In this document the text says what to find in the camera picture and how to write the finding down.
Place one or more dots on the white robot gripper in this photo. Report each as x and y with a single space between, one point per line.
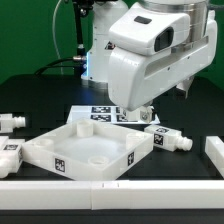
135 80

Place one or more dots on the white square table top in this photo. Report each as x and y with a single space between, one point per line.
88 150

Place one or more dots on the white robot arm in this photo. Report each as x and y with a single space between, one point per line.
106 14

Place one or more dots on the white marker sheet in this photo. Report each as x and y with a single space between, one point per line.
109 114

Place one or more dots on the white right obstacle rail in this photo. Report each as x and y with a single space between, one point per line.
214 149

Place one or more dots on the white obstacle rail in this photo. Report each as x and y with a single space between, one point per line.
214 149
97 195

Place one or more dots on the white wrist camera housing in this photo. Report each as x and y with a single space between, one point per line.
147 32

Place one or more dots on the black camera pole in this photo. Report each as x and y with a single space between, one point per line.
81 9

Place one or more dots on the white front obstacle rail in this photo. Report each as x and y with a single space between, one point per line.
97 195

